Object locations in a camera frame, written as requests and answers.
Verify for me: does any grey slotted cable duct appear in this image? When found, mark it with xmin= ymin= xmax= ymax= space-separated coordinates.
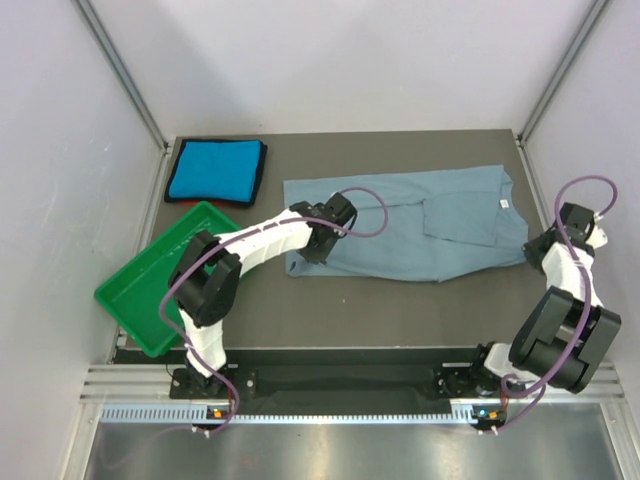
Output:
xmin=99 ymin=403 xmax=501 ymax=426

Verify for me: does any green plastic tray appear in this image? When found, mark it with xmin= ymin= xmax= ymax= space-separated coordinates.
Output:
xmin=94 ymin=202 xmax=239 ymax=358

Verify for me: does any folded black t-shirt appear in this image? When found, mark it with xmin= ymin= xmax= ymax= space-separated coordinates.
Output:
xmin=163 ymin=137 xmax=269 ymax=205

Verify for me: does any aluminium corner post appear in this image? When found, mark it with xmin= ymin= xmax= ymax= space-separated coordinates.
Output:
xmin=71 ymin=0 xmax=169 ymax=151
xmin=517 ymin=0 xmax=614 ymax=146

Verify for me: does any left aluminium corner post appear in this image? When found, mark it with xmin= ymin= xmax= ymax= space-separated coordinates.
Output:
xmin=71 ymin=0 xmax=169 ymax=151

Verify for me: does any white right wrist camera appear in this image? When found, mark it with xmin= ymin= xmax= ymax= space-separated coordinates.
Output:
xmin=586 ymin=212 xmax=608 ymax=250

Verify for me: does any light blue t-shirt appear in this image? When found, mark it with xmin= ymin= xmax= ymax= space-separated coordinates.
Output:
xmin=283 ymin=165 xmax=529 ymax=282

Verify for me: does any right aluminium corner post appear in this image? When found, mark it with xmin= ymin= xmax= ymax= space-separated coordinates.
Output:
xmin=517 ymin=0 xmax=614 ymax=146

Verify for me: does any folded bright blue t-shirt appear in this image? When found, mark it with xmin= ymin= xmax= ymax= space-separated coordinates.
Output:
xmin=168 ymin=139 xmax=263 ymax=203

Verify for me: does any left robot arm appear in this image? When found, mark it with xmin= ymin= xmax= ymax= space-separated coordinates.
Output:
xmin=169 ymin=193 xmax=357 ymax=397

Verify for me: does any aluminium frame rail front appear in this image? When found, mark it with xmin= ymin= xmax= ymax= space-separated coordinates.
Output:
xmin=80 ymin=365 xmax=625 ymax=403

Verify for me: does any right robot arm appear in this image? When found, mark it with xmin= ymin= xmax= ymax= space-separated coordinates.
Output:
xmin=466 ymin=203 xmax=621 ymax=396

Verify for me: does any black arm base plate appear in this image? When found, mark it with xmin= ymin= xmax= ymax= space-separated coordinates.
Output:
xmin=170 ymin=362 xmax=500 ymax=401

